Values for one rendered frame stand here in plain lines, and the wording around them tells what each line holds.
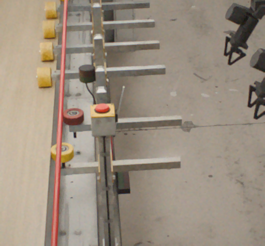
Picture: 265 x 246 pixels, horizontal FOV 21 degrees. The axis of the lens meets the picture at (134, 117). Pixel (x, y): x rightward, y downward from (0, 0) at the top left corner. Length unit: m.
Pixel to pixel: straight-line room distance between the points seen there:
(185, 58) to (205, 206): 1.80
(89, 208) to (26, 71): 0.72
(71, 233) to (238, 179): 1.55
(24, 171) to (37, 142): 0.19
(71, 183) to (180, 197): 1.07
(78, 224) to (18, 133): 0.40
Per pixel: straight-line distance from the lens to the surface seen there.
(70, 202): 2.69
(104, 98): 2.30
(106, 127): 2.03
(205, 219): 3.58
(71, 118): 2.65
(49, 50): 3.08
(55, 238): 0.91
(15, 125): 2.64
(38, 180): 2.33
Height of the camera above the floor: 2.22
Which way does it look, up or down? 30 degrees down
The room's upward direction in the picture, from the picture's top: 2 degrees counter-clockwise
